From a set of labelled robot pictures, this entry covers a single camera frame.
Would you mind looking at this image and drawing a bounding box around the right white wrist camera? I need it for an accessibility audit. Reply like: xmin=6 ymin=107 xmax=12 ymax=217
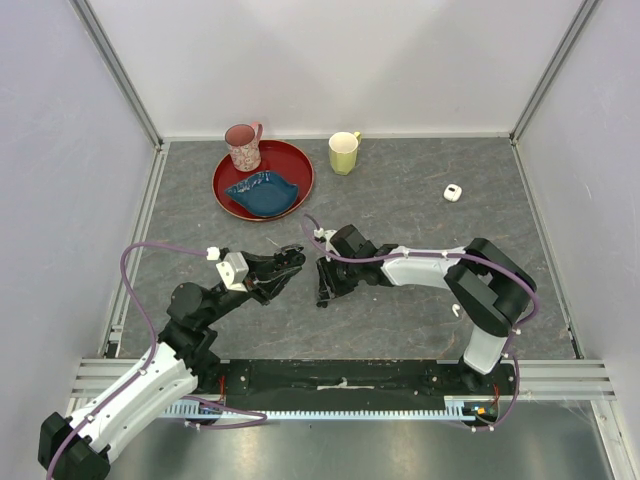
xmin=313 ymin=228 xmax=338 ymax=254

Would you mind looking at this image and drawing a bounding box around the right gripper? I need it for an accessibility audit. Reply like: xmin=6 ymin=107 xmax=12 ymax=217
xmin=315 ymin=253 xmax=361 ymax=302

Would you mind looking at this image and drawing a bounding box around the white earbud charging case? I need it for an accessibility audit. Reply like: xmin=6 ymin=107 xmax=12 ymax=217
xmin=443 ymin=184 xmax=462 ymax=203

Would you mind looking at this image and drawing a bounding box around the yellow-green mug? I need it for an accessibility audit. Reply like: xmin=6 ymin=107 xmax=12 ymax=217
xmin=328 ymin=132 xmax=361 ymax=175

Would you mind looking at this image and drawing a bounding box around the pink floral mug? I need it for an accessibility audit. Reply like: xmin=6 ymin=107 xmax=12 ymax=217
xmin=224 ymin=122 xmax=263 ymax=172

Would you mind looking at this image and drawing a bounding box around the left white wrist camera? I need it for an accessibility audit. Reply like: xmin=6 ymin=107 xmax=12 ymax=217
xmin=206 ymin=247 xmax=249 ymax=292

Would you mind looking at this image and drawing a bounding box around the black earbud charging case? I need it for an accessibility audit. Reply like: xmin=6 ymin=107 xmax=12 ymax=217
xmin=279 ymin=255 xmax=306 ymax=268

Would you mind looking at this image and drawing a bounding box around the blue leaf-shaped dish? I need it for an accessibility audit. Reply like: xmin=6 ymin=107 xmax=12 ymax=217
xmin=224 ymin=170 xmax=299 ymax=218

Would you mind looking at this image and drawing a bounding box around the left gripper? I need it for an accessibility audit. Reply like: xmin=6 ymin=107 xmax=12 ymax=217
xmin=202 ymin=249 xmax=302 ymax=325

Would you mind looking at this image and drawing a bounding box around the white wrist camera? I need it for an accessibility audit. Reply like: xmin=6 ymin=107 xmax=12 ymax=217
xmin=313 ymin=228 xmax=338 ymax=254
xmin=206 ymin=247 xmax=249 ymax=292

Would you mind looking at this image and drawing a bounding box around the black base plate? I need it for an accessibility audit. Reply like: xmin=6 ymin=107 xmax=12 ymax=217
xmin=195 ymin=359 xmax=516 ymax=412

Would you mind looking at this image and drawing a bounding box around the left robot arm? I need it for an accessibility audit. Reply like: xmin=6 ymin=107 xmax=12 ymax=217
xmin=37 ymin=245 xmax=305 ymax=479

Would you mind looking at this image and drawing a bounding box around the red round tray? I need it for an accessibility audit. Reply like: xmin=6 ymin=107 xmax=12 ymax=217
xmin=212 ymin=140 xmax=314 ymax=222

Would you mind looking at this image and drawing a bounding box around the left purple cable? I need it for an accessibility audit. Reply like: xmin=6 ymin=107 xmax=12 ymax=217
xmin=47 ymin=241 xmax=268 ymax=476

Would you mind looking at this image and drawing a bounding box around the light blue cable duct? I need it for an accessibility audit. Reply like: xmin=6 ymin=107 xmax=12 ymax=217
xmin=160 ymin=398 xmax=499 ymax=426

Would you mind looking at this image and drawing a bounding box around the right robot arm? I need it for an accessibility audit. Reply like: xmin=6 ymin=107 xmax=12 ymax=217
xmin=308 ymin=224 xmax=539 ymax=394

